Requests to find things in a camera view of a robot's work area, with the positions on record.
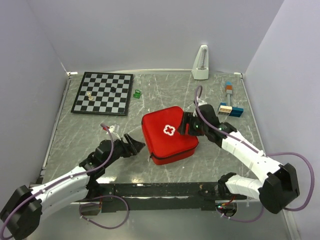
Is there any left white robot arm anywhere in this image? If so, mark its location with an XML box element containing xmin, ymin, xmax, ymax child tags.
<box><xmin>0</xmin><ymin>134</ymin><xmax>145</xmax><ymax>240</ymax></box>

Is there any small green toy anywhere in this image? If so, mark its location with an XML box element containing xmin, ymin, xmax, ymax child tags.
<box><xmin>133</xmin><ymin>89</ymin><xmax>141</xmax><ymax>99</ymax></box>

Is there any white metronome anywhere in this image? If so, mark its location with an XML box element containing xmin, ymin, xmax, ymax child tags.
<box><xmin>191</xmin><ymin>45</ymin><xmax>209</xmax><ymax>80</ymax></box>

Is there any black base bar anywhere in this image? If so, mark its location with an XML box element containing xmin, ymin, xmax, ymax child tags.
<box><xmin>94</xmin><ymin>182</ymin><xmax>233</xmax><ymax>213</ymax></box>

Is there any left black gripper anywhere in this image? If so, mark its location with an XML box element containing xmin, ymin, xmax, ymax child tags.
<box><xmin>103</xmin><ymin>133</ymin><xmax>145</xmax><ymax>168</ymax></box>

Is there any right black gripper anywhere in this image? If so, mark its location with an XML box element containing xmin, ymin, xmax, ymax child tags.
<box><xmin>177</xmin><ymin>112</ymin><xmax>209</xmax><ymax>137</ymax></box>

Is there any grey orange blue toy stick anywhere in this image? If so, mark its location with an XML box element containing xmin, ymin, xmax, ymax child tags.
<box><xmin>225</xmin><ymin>81</ymin><xmax>233</xmax><ymax>106</ymax></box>

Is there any red black medicine case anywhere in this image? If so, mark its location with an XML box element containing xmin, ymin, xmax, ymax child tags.
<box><xmin>141</xmin><ymin>106</ymin><xmax>199</xmax><ymax>165</ymax></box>

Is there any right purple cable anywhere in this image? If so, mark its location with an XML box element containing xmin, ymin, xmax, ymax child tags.
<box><xmin>194</xmin><ymin>85</ymin><xmax>315</xmax><ymax>223</ymax></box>

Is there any black white chessboard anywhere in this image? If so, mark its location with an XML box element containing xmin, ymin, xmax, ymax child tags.
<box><xmin>71</xmin><ymin>72</ymin><xmax>134</xmax><ymax>117</ymax></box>

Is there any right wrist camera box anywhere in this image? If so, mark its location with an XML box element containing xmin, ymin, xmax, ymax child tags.
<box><xmin>197</xmin><ymin>98</ymin><xmax>208</xmax><ymax>107</ymax></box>

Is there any blue toy block stack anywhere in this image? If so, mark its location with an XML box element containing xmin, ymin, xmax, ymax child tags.
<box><xmin>217</xmin><ymin>102</ymin><xmax>244</xmax><ymax>118</ymax></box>

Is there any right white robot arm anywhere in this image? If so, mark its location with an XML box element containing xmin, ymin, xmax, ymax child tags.
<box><xmin>178</xmin><ymin>104</ymin><xmax>300</xmax><ymax>214</ymax></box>

